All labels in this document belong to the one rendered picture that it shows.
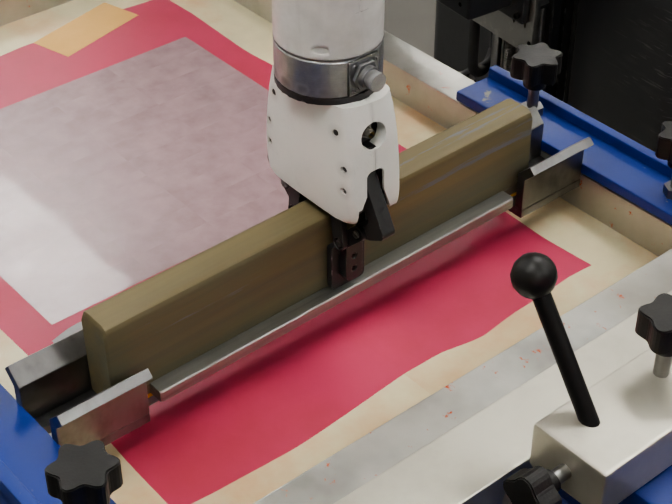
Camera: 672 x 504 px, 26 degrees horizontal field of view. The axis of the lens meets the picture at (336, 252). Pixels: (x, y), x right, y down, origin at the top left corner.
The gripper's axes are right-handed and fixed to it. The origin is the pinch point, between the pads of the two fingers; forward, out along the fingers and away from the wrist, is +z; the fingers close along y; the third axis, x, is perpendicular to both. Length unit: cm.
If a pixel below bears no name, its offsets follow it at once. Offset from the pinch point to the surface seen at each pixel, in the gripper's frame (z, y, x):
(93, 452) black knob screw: -4.3, -10.4, 27.0
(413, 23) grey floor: 104, 155, -155
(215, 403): 6.4, -2.5, 12.9
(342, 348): 6.4, -3.9, 2.0
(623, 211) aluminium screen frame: 4.3, -7.8, -25.1
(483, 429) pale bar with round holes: -2.3, -22.7, 6.4
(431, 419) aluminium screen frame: 2.8, -16.3, 4.6
